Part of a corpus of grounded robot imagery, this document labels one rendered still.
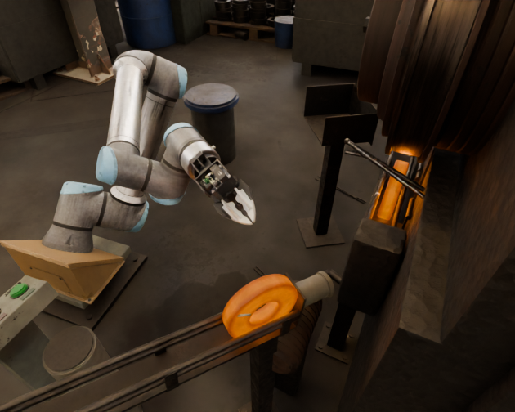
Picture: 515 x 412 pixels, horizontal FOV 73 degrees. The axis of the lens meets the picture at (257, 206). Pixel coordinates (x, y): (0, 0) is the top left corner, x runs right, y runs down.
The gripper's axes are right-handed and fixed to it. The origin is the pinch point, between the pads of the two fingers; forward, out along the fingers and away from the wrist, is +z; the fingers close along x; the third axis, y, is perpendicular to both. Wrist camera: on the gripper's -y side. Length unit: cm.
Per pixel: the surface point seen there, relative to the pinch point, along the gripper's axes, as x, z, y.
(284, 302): -5.7, 16.2, -6.1
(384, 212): 25.6, 8.9, -23.4
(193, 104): 14, -127, -54
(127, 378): -36.1, 11.4, 4.5
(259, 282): -6.1, 13.6, 2.3
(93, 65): -23, -301, -71
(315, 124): 43, -51, -49
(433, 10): 38.8, 12.7, 24.8
